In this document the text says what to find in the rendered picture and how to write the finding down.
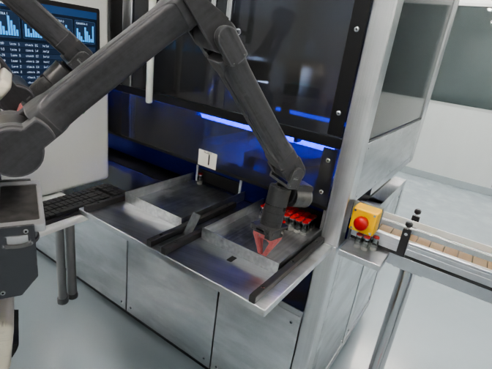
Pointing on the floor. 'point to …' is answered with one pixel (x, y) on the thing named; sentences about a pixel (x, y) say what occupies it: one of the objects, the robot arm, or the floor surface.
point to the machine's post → (348, 170)
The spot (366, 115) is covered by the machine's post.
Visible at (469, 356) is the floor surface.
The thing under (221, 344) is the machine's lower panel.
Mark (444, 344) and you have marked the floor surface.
